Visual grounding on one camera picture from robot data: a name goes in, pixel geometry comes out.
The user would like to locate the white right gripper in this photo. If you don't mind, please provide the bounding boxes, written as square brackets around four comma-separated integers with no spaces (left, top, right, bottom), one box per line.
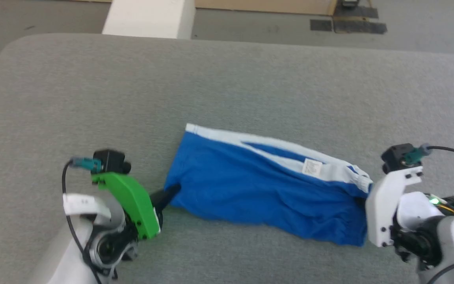
[365,166,424,248]

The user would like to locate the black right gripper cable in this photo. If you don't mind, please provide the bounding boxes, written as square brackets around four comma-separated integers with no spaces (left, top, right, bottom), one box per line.
[404,144,454,166]

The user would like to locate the white box stool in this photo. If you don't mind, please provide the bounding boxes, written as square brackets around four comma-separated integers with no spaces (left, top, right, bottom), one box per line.
[102,0,196,40]

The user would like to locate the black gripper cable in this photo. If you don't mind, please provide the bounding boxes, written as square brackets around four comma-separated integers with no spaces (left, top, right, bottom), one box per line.
[62,157,105,284]
[404,144,454,166]

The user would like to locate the blue shorts with white trim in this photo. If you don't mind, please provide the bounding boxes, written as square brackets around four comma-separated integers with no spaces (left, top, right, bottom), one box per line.
[164,123,374,247]

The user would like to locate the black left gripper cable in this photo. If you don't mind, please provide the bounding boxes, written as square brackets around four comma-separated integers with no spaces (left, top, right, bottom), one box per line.
[62,157,105,284]

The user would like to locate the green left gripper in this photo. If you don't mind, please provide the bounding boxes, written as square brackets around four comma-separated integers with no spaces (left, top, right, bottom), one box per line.
[91,172,181,240]

